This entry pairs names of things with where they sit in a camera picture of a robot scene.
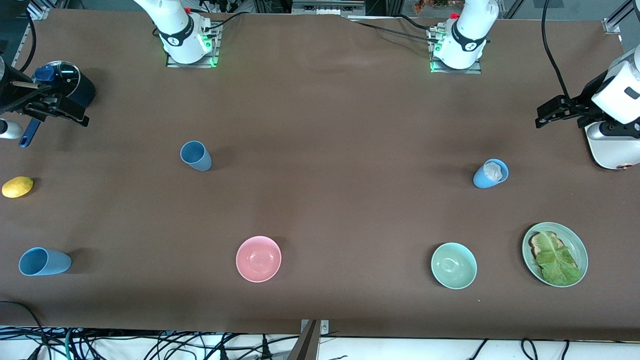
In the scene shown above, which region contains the pink bowl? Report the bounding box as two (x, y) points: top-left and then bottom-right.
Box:
(235, 235), (282, 283)

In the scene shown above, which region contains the metal table edge bracket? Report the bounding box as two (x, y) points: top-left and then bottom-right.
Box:
(300, 320), (330, 336)

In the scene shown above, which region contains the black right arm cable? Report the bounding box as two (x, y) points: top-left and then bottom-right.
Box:
(17, 7), (38, 73)

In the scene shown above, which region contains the mint green plate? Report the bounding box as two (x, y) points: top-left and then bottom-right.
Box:
(521, 222), (589, 288)

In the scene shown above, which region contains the mint green bowl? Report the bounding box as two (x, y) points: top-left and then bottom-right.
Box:
(430, 242), (478, 290)

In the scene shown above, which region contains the green lettuce leaf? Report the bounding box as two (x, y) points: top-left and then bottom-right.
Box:
(536, 232), (583, 287)

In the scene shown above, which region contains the blue cup holding paper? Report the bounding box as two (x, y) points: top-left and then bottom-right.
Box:
(473, 158), (510, 189)

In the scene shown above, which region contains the black looping floor cable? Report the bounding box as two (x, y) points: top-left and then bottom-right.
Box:
(0, 300), (48, 351)

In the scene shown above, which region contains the glass lid with blue knob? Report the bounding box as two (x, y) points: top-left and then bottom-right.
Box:
(33, 60), (81, 99)

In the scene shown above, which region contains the blue pot with handle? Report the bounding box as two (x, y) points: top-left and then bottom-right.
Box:
(18, 60), (96, 148)

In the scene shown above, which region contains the aluminium frame profile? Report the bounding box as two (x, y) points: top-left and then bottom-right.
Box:
(602, 0), (640, 35)
(14, 0), (52, 61)

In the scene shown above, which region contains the toasted bread slice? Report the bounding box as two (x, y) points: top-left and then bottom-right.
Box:
(528, 231), (581, 273)

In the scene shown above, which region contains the black cable on table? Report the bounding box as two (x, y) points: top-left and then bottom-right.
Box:
(350, 14), (441, 43)
(205, 10), (252, 31)

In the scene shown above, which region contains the white toaster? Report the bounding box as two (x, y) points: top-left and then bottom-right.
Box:
(584, 122), (640, 171)

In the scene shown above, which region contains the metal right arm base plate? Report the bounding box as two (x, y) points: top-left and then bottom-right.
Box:
(165, 20), (221, 69)

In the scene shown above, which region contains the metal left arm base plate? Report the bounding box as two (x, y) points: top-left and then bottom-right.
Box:
(428, 25), (483, 75)

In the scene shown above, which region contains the grey box behind table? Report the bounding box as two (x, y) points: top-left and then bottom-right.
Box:
(291, 0), (366, 16)

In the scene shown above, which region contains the yellow lemon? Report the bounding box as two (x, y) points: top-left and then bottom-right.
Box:
(1, 176), (35, 199)

